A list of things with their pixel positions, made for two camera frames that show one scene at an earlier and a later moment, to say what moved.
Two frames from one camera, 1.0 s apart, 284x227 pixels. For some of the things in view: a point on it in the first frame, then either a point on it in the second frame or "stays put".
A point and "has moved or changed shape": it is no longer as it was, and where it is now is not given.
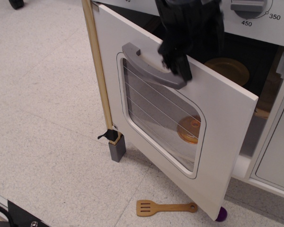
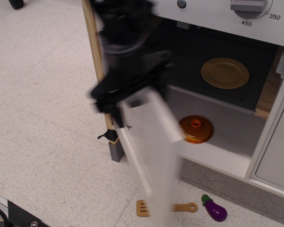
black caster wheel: x=17 y=4 stays put
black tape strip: x=110 y=134 stays put
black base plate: x=19 y=217 stays put
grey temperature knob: x=249 y=9 stays put
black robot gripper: x=191 y=28 -> x=135 y=56
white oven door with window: x=191 y=133 has moved or changed shape
